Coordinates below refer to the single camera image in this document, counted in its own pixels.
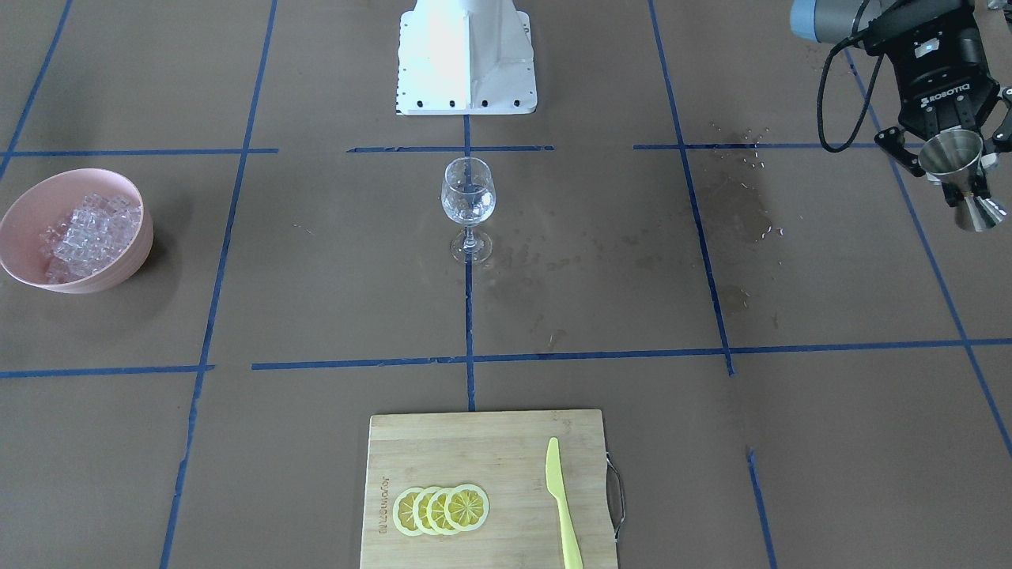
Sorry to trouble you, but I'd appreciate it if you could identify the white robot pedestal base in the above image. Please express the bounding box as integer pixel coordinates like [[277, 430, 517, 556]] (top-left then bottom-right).
[[395, 1, 538, 115]]

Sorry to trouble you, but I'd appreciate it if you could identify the lemon slice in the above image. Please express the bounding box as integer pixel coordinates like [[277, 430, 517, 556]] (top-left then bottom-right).
[[412, 486, 443, 536], [444, 484, 490, 532], [394, 487, 424, 537], [425, 488, 459, 536]]

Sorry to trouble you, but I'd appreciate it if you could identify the clear ice cube pile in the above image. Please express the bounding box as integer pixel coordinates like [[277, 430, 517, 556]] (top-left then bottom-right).
[[39, 192, 142, 285]]

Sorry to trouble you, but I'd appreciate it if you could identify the bamboo cutting board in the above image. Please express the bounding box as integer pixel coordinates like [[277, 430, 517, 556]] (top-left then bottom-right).
[[359, 409, 618, 568]]

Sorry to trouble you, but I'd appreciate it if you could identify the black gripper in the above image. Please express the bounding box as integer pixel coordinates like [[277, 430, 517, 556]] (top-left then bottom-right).
[[874, 36, 1011, 208]]

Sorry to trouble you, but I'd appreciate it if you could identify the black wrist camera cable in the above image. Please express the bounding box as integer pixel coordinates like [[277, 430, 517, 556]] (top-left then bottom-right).
[[816, 0, 902, 153]]

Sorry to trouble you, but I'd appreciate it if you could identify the pink plastic bowl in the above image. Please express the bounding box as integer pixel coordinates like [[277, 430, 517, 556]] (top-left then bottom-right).
[[2, 167, 154, 294]]

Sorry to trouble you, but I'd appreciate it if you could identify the steel double jigger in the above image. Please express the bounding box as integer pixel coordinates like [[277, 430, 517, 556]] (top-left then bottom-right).
[[918, 129, 1008, 232]]

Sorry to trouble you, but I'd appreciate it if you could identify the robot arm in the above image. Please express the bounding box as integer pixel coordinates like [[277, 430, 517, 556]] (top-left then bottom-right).
[[789, 1, 1010, 231]]

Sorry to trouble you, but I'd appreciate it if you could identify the yellow plastic knife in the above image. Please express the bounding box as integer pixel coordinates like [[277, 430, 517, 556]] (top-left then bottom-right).
[[543, 437, 584, 568]]

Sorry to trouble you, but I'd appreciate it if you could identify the clear wine glass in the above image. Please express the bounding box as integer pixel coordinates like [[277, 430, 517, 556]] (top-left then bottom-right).
[[440, 157, 497, 264]]

